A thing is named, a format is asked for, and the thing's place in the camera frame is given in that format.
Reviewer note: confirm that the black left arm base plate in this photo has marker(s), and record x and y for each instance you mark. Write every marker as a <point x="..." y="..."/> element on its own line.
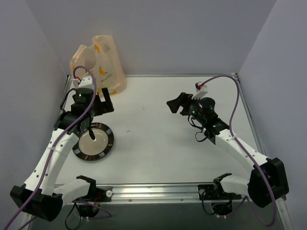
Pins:
<point x="97" y="194"/>

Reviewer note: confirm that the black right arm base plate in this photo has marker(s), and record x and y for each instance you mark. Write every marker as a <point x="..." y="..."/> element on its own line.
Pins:
<point x="208" y="192"/>

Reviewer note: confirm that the black rimmed cream plate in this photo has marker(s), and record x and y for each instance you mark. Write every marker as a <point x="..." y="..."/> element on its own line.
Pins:
<point x="88" y="149"/>

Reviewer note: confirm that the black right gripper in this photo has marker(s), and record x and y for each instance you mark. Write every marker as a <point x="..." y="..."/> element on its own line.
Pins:
<point x="185" y="105"/>

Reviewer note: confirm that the banana print plastic bag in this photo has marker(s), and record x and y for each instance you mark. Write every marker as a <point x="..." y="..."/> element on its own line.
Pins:
<point x="102" y="59"/>

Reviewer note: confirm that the aluminium front mounting rail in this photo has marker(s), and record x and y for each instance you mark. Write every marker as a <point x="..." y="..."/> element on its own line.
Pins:
<point x="155" y="193"/>

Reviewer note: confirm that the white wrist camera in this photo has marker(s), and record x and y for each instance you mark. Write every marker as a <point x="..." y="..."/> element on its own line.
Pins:
<point x="85" y="82"/>
<point x="201" y="91"/>

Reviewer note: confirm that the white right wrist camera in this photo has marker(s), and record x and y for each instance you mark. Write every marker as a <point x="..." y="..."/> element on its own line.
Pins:
<point x="201" y="91"/>

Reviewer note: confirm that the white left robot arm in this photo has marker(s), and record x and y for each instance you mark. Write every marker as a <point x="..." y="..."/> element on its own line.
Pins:
<point x="38" y="196"/>

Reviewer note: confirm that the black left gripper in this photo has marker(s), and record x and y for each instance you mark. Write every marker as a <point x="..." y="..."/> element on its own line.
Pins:
<point x="100" y="107"/>

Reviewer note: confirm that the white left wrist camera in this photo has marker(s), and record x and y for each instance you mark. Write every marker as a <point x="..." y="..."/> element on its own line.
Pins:
<point x="85" y="82"/>

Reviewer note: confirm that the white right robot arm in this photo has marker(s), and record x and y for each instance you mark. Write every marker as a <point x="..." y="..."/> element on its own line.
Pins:
<point x="267" y="177"/>

